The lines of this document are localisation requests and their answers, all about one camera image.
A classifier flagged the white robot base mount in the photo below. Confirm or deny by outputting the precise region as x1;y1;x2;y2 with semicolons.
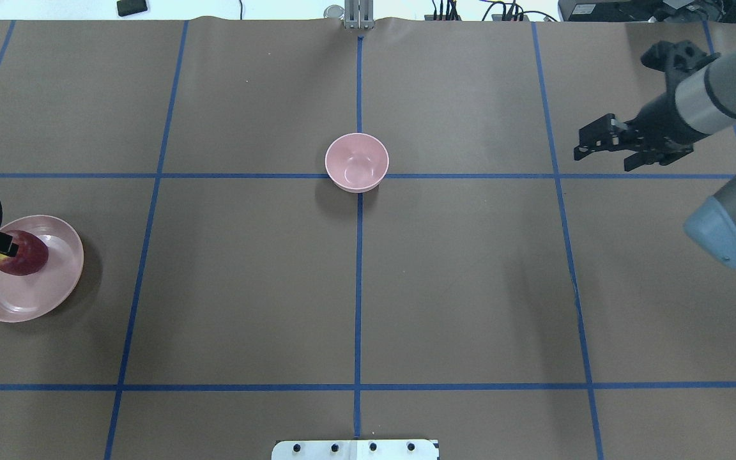
271;439;440;459

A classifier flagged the grey metal post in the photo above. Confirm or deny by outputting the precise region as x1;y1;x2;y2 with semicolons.
342;0;376;30

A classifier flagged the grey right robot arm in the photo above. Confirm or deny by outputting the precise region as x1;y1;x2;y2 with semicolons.
572;39;736;269

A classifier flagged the pink plate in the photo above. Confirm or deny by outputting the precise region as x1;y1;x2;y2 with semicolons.
0;215;84;323

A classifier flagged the red yellow apple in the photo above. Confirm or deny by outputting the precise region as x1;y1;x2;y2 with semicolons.
0;230;49;277

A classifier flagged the black equipment at table edge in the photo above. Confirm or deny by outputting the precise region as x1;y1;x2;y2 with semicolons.
557;1;736;24

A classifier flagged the pink bowl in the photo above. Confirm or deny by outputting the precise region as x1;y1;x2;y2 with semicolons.
324;133;390;194

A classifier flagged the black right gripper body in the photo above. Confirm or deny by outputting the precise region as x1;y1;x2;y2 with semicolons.
627;40;721;152

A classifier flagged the black box on floor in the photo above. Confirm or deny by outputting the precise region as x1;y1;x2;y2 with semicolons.
115;0;148;18

